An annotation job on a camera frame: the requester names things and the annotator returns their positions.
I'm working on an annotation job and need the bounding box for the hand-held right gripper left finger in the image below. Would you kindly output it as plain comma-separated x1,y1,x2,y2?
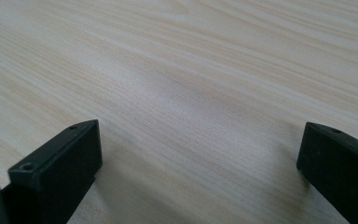
0,119,103,224

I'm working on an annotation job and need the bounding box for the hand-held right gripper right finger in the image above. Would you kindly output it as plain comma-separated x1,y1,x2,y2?
296,121,358,224

